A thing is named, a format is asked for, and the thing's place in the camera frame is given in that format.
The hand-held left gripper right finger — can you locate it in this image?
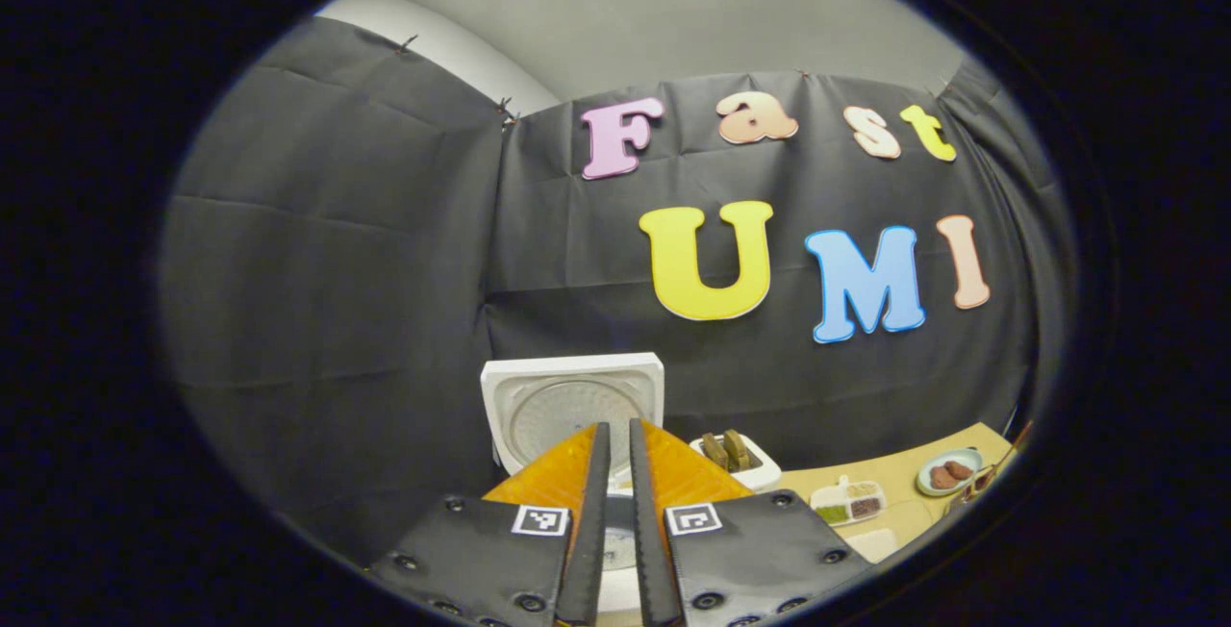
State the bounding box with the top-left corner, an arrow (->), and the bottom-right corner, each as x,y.
629,417 -> 874,627

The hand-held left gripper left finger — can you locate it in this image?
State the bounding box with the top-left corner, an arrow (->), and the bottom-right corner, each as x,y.
370,421 -> 613,627

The white rice cooker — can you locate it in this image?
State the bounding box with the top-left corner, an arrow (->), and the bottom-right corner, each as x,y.
481,352 -> 666,614

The white toaster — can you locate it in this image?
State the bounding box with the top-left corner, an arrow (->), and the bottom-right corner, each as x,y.
689,429 -> 783,493

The white sectioned tray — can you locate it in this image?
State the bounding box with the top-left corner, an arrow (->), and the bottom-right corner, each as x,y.
810,475 -> 886,526

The pale green plate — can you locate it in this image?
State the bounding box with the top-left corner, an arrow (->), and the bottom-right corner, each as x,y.
916,447 -> 984,498

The black backdrop cloth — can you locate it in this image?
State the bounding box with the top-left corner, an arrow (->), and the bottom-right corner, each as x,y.
159,16 -> 1073,570

